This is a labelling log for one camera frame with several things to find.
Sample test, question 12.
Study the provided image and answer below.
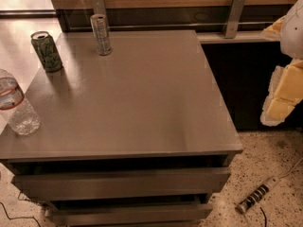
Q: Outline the left metal bracket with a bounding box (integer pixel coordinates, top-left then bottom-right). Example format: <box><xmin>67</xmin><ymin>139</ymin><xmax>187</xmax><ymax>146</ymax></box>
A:
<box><xmin>91</xmin><ymin>0</ymin><xmax>106</xmax><ymax>15</ymax></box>

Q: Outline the horizontal metal rail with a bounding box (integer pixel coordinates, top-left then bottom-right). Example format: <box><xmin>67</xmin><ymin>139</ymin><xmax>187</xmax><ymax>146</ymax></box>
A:
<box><xmin>68</xmin><ymin>21</ymin><xmax>274</xmax><ymax>30</ymax></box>

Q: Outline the green soda can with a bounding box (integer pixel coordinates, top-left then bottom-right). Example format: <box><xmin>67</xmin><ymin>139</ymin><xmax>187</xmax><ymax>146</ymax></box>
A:
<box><xmin>30</xmin><ymin>31</ymin><xmax>62</xmax><ymax>73</ymax></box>

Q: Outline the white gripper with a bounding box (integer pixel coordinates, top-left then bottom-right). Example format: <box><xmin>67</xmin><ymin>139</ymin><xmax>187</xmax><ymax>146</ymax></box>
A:
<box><xmin>260</xmin><ymin>0</ymin><xmax>303</xmax><ymax>127</ymax></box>

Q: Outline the grey drawer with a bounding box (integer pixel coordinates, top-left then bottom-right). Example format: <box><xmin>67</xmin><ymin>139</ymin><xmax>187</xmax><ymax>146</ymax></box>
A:
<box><xmin>47</xmin><ymin>203</ymin><xmax>212</xmax><ymax>226</ymax></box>
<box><xmin>12</xmin><ymin>167</ymin><xmax>230</xmax><ymax>201</ymax></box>

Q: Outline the metal bracket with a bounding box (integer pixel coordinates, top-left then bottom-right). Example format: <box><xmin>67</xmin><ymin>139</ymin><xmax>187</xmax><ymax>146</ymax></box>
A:
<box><xmin>91</xmin><ymin>0</ymin><xmax>106</xmax><ymax>15</ymax></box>
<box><xmin>223</xmin><ymin>0</ymin><xmax>246</xmax><ymax>39</ymax></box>

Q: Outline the black floor cable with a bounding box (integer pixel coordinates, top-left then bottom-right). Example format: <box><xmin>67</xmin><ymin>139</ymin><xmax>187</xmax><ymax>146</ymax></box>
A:
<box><xmin>0</xmin><ymin>191</ymin><xmax>45</xmax><ymax>227</ymax></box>

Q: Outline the grey drawer cabinet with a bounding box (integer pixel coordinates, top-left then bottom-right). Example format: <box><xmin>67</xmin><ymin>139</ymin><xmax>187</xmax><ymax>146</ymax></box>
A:
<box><xmin>0</xmin><ymin>31</ymin><xmax>241</xmax><ymax>227</ymax></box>

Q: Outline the lower grey drawer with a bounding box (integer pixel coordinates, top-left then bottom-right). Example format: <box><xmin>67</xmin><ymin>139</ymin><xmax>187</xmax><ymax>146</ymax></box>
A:
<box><xmin>47</xmin><ymin>203</ymin><xmax>212</xmax><ymax>226</ymax></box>

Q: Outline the silver redbull can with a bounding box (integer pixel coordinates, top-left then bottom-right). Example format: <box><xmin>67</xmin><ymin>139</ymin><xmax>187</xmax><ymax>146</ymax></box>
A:
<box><xmin>90</xmin><ymin>14</ymin><xmax>112</xmax><ymax>56</ymax></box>

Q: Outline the clear plastic water bottle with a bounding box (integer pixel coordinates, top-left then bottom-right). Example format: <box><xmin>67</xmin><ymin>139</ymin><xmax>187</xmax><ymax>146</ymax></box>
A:
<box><xmin>0</xmin><ymin>69</ymin><xmax>41</xmax><ymax>135</ymax></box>

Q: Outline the right metal bracket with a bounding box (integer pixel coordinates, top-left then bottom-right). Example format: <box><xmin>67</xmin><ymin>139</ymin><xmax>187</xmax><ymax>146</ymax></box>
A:
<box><xmin>223</xmin><ymin>0</ymin><xmax>246</xmax><ymax>39</ymax></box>

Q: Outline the upper grey drawer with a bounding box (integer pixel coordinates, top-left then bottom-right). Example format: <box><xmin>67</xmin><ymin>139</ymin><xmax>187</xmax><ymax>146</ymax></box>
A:
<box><xmin>12</xmin><ymin>167</ymin><xmax>230</xmax><ymax>201</ymax></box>

